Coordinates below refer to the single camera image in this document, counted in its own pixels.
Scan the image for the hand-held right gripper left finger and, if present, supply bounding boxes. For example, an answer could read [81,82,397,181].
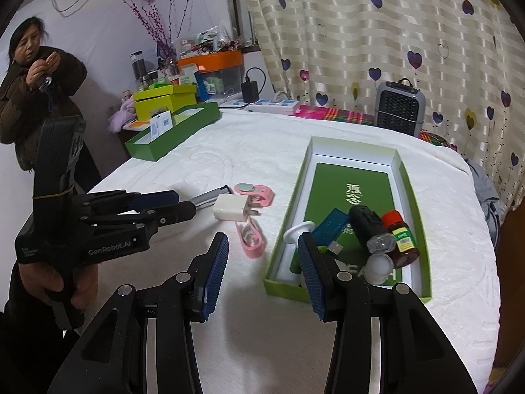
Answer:
[48,232,230,394]

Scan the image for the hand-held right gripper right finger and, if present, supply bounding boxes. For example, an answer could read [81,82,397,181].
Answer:
[297,233,474,394]

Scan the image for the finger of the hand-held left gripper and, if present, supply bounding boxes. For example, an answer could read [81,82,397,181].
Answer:
[82,201,198,239]
[74,190,180,218]

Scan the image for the white suction hook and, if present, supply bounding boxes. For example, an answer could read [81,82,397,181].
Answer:
[283,221,316,251]

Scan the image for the blue usb stick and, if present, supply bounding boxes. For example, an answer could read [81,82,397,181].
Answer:
[309,208,345,256]

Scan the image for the small white plastic bottle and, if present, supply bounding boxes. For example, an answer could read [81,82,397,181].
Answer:
[363,253,394,286]

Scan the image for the black flashlight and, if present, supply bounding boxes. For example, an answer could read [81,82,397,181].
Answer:
[349,205,396,254]

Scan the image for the brown bottle with red cap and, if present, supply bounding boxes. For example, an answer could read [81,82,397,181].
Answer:
[381,210,420,267]

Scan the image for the green cardboard box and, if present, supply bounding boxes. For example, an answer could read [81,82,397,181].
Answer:
[262,135,433,303]

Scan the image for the person's left hand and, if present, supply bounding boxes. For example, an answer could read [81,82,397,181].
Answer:
[18,259,100,310]

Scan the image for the white charger plug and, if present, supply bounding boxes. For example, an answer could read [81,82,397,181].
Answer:
[212,194,263,223]

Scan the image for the green cardboard box lid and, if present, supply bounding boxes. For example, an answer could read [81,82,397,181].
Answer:
[124,102,221,162]

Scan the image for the blue white card packet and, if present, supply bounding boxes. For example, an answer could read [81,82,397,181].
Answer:
[150,111,172,140]

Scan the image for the pink clip with oval pad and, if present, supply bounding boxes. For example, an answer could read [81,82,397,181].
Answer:
[235,181,275,207]

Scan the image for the lilac cloth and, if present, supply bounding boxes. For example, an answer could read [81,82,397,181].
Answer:
[107,100,136,132]

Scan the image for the yellow-green cardboard box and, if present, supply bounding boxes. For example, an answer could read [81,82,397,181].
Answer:
[133,84,198,121]

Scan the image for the blender bottle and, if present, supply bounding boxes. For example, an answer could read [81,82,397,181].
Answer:
[130,51,150,83]

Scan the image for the white blue power strip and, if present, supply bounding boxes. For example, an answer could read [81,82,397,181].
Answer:
[246,98,301,116]

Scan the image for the orange rimmed plastic tub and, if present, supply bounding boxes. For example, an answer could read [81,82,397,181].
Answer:
[178,50,247,99]

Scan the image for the pile of small packages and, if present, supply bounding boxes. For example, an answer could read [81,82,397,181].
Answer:
[172,29,242,56]

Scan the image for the colourful plaid cloth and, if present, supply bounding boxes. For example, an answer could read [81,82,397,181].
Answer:
[294,104,450,148]

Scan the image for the purple decorative branches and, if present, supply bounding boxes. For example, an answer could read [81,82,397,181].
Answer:
[117,0,198,56]

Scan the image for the grey clothing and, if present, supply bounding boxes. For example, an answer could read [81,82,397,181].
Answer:
[465,157,503,239]

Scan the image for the grey fan heater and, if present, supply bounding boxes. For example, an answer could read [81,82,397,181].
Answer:
[374,79,427,138]

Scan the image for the heart print curtain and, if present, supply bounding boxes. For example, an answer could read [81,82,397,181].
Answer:
[236,0,525,214]

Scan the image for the pink strap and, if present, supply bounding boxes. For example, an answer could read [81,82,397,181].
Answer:
[236,219,267,259]

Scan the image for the black cable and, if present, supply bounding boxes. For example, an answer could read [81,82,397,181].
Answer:
[245,67,268,100]

